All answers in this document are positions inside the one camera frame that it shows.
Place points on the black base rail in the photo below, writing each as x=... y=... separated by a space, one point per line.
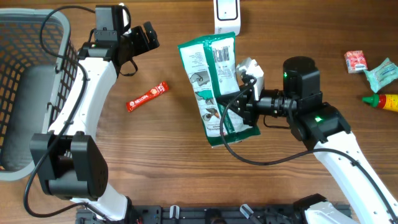
x=202 y=215

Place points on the grey plastic mesh basket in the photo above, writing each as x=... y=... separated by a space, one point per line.
x=35 y=81

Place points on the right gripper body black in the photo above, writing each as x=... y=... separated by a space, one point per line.
x=250 y=106

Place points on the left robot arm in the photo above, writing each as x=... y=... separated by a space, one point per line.
x=68 y=163

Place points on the green 3M gloves packet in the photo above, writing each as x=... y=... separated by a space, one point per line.
x=209 y=62

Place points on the white barcode scanner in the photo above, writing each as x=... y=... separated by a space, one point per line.
x=227 y=16

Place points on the green cap sauce bottle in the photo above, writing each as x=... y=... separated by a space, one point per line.
x=385 y=102

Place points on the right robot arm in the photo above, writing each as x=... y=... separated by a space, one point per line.
x=320 y=126

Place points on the red stick sachet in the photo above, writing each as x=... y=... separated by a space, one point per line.
x=150 y=95

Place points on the red packet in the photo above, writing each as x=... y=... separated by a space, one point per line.
x=355 y=61

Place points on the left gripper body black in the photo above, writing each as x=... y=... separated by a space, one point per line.
x=137 y=42

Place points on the teal white sachet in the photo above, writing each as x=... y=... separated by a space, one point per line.
x=382 y=75

